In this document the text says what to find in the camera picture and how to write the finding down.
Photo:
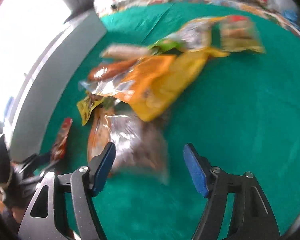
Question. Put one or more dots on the yellow snack bag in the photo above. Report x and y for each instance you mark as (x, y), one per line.
(165, 89)

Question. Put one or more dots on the orange snack bag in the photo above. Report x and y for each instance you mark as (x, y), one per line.
(131, 85)

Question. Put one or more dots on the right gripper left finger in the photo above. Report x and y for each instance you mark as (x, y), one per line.
(45, 217)

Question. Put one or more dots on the red snack packet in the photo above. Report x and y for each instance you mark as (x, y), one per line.
(58, 149)

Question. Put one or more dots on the small yellow snack packet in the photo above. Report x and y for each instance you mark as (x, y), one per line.
(87, 105)

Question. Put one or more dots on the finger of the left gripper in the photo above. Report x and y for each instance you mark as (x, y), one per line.
(26, 169)

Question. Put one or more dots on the silver foil snack bag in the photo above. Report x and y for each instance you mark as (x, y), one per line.
(196, 34)

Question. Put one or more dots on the brown sausage packet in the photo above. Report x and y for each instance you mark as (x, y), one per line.
(107, 71)

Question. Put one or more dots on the green snack packet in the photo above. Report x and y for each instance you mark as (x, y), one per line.
(165, 45)

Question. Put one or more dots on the white storage box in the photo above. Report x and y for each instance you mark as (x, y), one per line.
(31, 110)

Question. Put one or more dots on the green velvet cloth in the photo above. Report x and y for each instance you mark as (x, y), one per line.
(242, 113)

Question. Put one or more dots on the yellow red chip bag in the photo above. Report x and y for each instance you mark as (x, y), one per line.
(238, 33)

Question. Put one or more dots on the beige cracker packet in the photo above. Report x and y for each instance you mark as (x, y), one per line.
(125, 51)

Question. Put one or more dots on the clear brown nut snack bag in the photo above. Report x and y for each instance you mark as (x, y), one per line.
(140, 146)

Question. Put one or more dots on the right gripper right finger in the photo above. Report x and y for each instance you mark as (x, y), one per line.
(242, 196)

